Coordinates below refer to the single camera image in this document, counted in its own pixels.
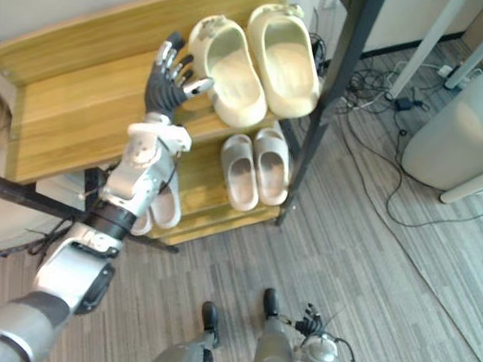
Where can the robot left five-finger hand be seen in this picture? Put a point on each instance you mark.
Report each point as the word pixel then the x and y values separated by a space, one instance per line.
pixel 163 89

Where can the robot right five-finger hand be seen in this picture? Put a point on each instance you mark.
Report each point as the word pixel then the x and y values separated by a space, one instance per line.
pixel 310 323

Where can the robot right silver arm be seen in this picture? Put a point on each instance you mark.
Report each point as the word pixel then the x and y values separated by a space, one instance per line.
pixel 324 355

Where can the robot left silver arm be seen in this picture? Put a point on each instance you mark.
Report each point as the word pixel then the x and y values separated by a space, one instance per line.
pixel 132 175

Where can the robot right silver leg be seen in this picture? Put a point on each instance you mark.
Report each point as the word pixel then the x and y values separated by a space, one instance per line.
pixel 273 345

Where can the robot silver leg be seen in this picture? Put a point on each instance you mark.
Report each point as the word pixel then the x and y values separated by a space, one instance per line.
pixel 198 351
pixel 273 345

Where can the large cream clog slipper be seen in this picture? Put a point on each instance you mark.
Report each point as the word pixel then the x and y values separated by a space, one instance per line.
pixel 286 65
pixel 231 75

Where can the robot left silver leg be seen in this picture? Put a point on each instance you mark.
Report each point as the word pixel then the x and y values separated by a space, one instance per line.
pixel 198 351

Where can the small grey slide slipper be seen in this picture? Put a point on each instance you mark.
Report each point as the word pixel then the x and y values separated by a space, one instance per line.
pixel 272 170
pixel 241 177

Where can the white pink slide slipper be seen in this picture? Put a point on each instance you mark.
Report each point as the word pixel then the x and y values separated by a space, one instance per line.
pixel 143 224
pixel 167 209

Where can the black power adapter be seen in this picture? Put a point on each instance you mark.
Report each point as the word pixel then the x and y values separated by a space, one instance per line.
pixel 403 103

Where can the white rounded plastic bin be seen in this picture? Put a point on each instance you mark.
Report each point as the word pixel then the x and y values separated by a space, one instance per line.
pixel 459 131

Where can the white slanted table leg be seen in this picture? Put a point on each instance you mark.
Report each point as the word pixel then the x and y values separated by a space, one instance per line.
pixel 424 48

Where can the white power strip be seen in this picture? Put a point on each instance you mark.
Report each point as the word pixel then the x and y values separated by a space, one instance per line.
pixel 445 70

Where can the grey slanted table leg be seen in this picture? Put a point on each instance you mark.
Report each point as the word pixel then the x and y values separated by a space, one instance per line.
pixel 475 53

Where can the wooden shoe rack black frame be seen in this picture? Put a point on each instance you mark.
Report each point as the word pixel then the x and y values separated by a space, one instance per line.
pixel 87 100

